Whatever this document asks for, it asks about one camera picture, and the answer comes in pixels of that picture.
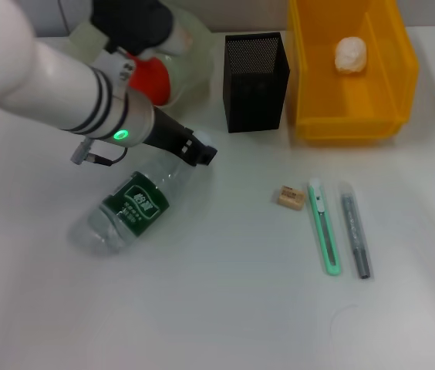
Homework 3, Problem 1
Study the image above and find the mint green utility knife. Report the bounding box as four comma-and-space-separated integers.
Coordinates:
308, 178, 344, 277

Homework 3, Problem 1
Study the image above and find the grey marker pen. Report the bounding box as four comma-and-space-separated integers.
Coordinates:
339, 181, 373, 280

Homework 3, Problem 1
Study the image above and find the pale green glass fruit plate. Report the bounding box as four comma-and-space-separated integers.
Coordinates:
66, 7, 215, 115

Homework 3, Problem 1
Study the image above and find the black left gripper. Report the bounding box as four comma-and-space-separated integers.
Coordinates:
142, 106, 218, 168

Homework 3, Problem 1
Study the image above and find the small beige eraser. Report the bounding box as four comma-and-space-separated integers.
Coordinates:
271, 184, 306, 211

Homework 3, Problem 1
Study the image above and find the dark left arm cable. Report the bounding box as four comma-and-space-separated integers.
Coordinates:
71, 138, 130, 167

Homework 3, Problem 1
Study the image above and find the white paper ball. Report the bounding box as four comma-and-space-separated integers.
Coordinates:
334, 36, 369, 76

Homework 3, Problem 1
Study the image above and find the black mesh pen holder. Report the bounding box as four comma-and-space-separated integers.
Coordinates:
223, 32, 292, 134

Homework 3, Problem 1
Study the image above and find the red-orange toy orange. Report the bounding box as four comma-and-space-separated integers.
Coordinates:
129, 55, 172, 107

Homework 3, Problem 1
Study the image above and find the yellow plastic bin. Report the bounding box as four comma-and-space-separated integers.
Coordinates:
287, 0, 421, 146

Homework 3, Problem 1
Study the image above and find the clear green-label water bottle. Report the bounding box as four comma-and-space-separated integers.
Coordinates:
66, 130, 218, 257

